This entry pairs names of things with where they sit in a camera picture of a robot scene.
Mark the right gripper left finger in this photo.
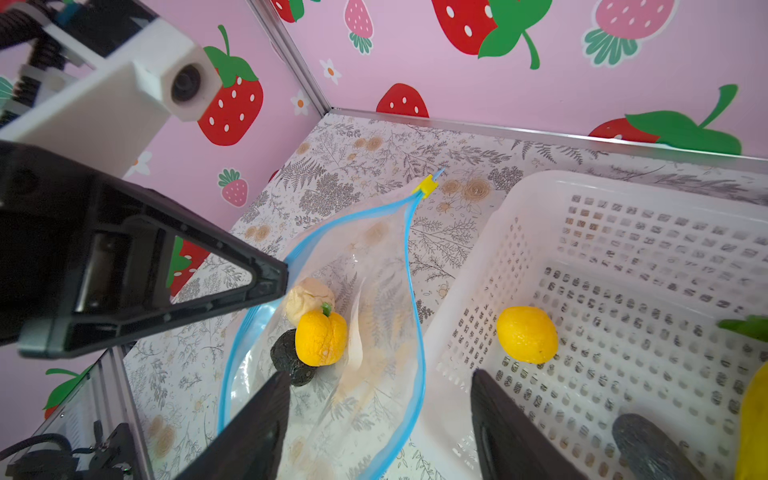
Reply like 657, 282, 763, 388
179, 372, 291, 480

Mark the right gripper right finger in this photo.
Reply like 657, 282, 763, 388
470, 369, 585, 479

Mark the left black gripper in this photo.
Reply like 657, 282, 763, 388
1, 141, 288, 358

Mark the black round toy food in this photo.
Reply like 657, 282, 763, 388
270, 329, 317, 387

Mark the clear zip top bag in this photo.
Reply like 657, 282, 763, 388
218, 175, 438, 479

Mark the yellow orange toy fruit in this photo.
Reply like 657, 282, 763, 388
296, 303, 348, 367

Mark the beige garlic toy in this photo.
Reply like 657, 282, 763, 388
284, 277, 335, 327

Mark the white plastic basket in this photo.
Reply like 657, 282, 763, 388
412, 171, 767, 479

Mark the green leaf toy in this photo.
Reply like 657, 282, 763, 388
717, 315, 768, 342

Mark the yellow lemon toy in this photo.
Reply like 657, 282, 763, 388
496, 306, 558, 365

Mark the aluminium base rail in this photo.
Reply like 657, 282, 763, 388
98, 347, 154, 479

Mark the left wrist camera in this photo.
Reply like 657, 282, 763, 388
1, 1, 223, 177

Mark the left aluminium frame post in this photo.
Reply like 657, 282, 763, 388
247, 0, 333, 117

